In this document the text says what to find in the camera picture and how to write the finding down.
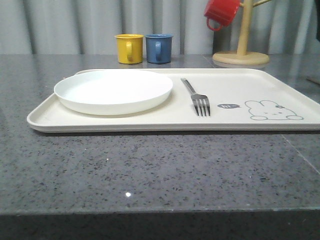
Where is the silver metal fork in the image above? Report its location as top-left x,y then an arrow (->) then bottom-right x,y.
180,78 -> 211,117

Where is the white round plate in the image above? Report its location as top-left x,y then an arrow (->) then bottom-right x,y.
54,69 -> 173,116

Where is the blue mug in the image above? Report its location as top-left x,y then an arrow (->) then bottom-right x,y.
145,34 -> 173,64

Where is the yellow mug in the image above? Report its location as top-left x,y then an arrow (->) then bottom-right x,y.
115,34 -> 144,65

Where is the beige rabbit serving tray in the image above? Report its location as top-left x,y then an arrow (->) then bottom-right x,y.
27,68 -> 320,133

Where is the wooden mug tree stand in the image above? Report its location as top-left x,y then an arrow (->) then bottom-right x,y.
212,0 -> 270,65

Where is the red mug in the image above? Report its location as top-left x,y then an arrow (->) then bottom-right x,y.
204,0 -> 241,31

